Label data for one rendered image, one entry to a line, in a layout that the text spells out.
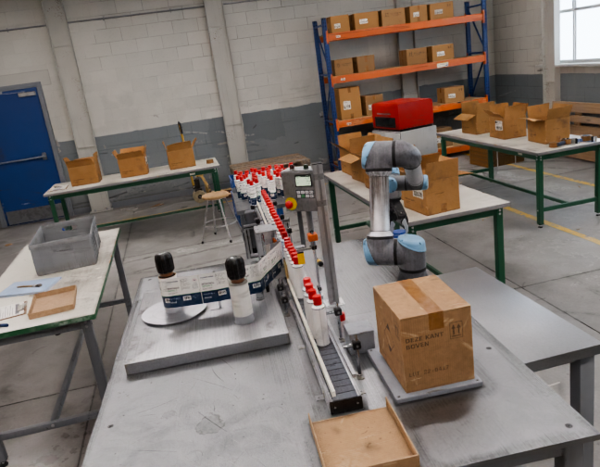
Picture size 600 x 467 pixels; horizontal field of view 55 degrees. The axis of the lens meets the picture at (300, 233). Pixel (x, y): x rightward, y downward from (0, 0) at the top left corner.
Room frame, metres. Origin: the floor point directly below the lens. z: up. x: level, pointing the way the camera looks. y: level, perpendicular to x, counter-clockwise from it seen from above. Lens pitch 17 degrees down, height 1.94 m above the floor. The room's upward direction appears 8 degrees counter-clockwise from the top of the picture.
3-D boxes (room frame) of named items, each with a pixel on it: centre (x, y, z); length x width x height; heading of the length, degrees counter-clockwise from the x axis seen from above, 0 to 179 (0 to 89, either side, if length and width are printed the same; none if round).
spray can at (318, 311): (2.03, -0.03, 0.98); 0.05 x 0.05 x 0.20
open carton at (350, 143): (5.79, -0.67, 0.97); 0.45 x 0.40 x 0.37; 103
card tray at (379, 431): (1.47, -0.09, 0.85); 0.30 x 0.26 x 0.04; 7
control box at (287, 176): (2.57, -0.05, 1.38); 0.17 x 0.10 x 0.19; 62
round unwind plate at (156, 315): (2.56, 0.64, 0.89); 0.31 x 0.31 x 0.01
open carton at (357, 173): (5.36, -0.71, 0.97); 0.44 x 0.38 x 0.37; 106
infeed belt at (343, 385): (2.46, 0.03, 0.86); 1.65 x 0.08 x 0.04; 7
